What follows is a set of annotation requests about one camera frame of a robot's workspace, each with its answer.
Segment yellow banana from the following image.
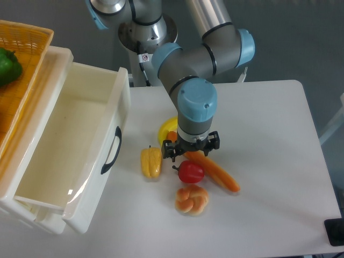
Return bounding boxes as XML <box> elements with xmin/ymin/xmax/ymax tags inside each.
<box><xmin>157</xmin><ymin>116</ymin><xmax>177</xmax><ymax>146</ymax></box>

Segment red bell pepper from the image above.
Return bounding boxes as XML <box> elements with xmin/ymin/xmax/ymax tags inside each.
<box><xmin>172</xmin><ymin>160</ymin><xmax>205</xmax><ymax>184</ymax></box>

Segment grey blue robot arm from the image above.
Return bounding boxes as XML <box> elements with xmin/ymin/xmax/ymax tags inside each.
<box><xmin>86</xmin><ymin>1</ymin><xmax>255</xmax><ymax>159</ymax></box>

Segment black drawer handle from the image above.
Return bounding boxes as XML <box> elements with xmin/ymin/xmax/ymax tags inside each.
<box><xmin>101</xmin><ymin>126</ymin><xmax>122</xmax><ymax>175</ymax></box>

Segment long orange bread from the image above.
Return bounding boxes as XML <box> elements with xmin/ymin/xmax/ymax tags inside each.
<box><xmin>166</xmin><ymin>131</ymin><xmax>241</xmax><ymax>192</ymax></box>

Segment white plastic drawer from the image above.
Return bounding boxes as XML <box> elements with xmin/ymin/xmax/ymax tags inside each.
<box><xmin>15</xmin><ymin>63</ymin><xmax>131</xmax><ymax>233</ymax></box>

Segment green bell pepper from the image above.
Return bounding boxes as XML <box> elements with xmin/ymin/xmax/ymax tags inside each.
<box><xmin>1</xmin><ymin>48</ymin><xmax>23</xmax><ymax>86</ymax></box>

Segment yellow bell pepper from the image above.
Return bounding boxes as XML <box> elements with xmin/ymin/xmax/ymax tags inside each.
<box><xmin>140</xmin><ymin>146</ymin><xmax>162</xmax><ymax>178</ymax></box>

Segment white drawer cabinet frame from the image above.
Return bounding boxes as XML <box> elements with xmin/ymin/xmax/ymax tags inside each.
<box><xmin>1</xmin><ymin>46</ymin><xmax>73</xmax><ymax>234</ymax></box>

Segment orange woven basket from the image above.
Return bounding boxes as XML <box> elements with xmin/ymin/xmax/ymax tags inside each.
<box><xmin>1</xmin><ymin>20</ymin><xmax>54</xmax><ymax>155</ymax></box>

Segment round knotted bread roll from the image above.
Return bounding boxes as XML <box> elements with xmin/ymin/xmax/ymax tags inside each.
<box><xmin>175</xmin><ymin>184</ymin><xmax>209</xmax><ymax>216</ymax></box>

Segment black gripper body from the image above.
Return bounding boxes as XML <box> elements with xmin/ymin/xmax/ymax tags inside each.
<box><xmin>161</xmin><ymin>131</ymin><xmax>220</xmax><ymax>159</ymax></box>

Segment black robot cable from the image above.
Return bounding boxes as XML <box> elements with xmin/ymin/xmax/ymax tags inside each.
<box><xmin>136</xmin><ymin>40</ymin><xmax>152</xmax><ymax>87</ymax></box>

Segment black device at edge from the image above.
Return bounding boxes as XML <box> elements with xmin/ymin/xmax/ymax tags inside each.
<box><xmin>324</xmin><ymin>218</ymin><xmax>343</xmax><ymax>246</ymax></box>

